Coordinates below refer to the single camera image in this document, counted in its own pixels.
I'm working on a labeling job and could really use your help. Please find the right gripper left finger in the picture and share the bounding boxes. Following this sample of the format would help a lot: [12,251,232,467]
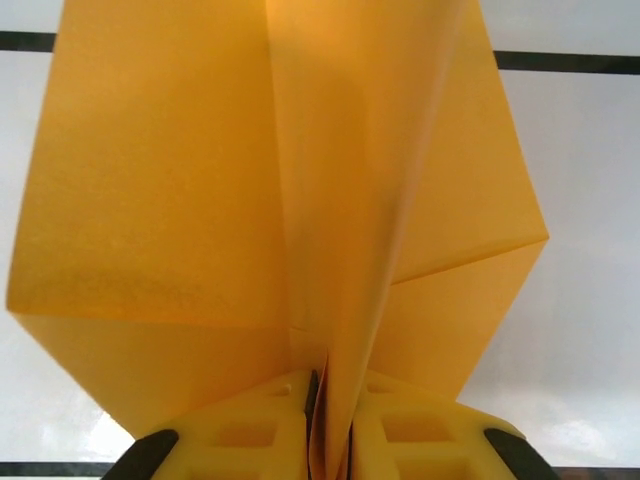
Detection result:
[101,368,321,480]

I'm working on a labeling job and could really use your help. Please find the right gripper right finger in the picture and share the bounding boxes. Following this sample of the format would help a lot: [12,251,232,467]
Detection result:
[347,369,555,480]

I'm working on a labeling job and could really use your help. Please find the orange cloth sheet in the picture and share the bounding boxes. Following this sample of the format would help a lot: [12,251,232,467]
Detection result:
[5,0,552,480]

